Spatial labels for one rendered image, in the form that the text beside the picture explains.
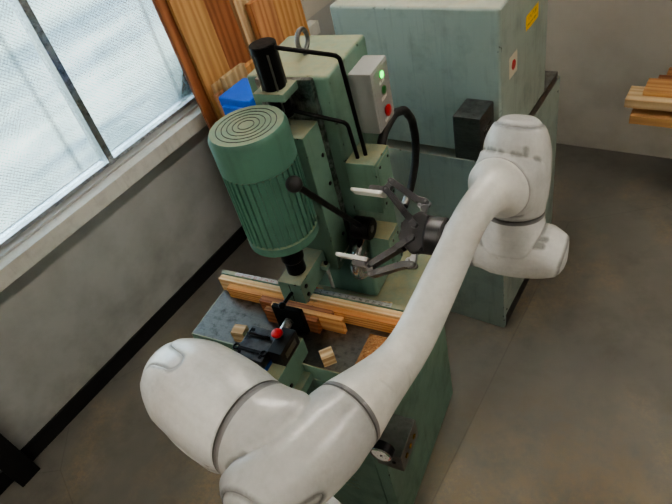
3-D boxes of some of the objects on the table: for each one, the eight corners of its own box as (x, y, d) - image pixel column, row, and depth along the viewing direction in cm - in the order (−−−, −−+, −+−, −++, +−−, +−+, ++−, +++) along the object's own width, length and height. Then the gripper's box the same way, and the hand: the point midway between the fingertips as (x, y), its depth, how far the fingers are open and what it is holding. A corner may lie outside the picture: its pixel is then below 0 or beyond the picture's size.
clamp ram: (269, 344, 154) (259, 323, 148) (282, 323, 159) (273, 302, 153) (298, 352, 150) (289, 330, 144) (310, 330, 155) (302, 308, 149)
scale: (234, 275, 170) (234, 275, 170) (236, 272, 171) (236, 272, 171) (390, 307, 148) (390, 307, 148) (392, 303, 149) (392, 303, 149)
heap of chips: (351, 371, 143) (349, 365, 141) (370, 333, 150) (368, 326, 149) (382, 380, 139) (380, 373, 137) (400, 340, 147) (398, 333, 145)
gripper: (438, 304, 110) (339, 284, 119) (464, 180, 112) (365, 170, 122) (428, 300, 103) (324, 279, 112) (456, 168, 106) (352, 158, 115)
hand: (350, 223), depth 116 cm, fingers open, 13 cm apart
